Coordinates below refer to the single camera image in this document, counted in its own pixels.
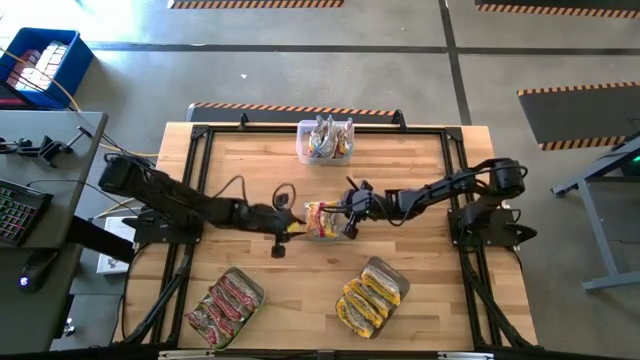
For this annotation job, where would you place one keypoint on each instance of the black computer mouse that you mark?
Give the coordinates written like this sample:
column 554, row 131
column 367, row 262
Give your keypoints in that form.
column 37, row 270

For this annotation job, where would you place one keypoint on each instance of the black keyboard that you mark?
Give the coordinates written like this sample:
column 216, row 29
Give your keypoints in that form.
column 20, row 215

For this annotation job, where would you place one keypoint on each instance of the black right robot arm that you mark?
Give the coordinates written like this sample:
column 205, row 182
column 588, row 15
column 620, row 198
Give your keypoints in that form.
column 450, row 187

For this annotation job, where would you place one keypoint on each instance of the blue plastic crate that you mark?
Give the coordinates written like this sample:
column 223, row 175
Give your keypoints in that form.
column 75, row 65

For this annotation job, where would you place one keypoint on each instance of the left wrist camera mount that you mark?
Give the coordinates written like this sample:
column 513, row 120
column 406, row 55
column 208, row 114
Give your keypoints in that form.
column 278, row 248

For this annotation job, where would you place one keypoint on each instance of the white paper box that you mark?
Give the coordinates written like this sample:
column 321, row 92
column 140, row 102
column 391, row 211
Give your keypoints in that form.
column 112, row 265

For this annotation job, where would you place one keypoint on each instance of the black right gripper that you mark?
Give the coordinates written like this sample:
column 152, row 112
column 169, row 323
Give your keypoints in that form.
column 362, row 205

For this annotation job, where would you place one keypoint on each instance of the white translucent plastic bin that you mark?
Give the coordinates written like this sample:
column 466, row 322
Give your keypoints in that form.
column 325, row 157

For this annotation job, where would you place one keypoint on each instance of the black desk clamp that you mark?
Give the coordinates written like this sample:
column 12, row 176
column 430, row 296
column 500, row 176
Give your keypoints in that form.
column 50, row 149

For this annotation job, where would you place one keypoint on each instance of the grey metal table leg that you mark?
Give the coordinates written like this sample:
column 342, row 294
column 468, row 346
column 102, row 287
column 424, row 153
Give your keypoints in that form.
column 601, row 235

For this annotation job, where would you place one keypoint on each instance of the pale beige plastic bin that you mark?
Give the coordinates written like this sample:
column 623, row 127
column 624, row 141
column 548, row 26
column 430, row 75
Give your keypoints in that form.
column 250, row 285

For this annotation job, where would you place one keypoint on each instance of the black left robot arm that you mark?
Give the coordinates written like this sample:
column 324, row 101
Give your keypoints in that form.
column 165, row 192

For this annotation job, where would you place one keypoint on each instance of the black aluminium table frame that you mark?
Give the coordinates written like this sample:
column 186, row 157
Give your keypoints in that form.
column 475, row 300

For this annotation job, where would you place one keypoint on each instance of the black hazard striped floor mat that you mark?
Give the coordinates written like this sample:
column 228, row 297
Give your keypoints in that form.
column 300, row 116
column 250, row 4
column 575, row 117
column 550, row 4

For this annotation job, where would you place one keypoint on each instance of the stacked ramen packets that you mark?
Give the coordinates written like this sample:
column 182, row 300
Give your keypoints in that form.
column 40, row 65

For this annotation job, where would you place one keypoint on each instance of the yellow creamy chicken ramen packet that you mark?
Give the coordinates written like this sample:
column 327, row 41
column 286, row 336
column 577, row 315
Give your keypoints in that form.
column 367, row 302

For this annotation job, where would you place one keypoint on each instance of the grey translucent plastic bin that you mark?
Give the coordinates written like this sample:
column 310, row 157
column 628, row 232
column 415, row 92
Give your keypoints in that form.
column 397, row 277

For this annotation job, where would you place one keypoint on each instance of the grey desk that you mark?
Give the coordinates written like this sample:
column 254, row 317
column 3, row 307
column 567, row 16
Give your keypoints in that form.
column 50, row 300

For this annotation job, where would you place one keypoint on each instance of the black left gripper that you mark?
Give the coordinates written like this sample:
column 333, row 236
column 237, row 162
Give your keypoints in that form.
column 270, row 217

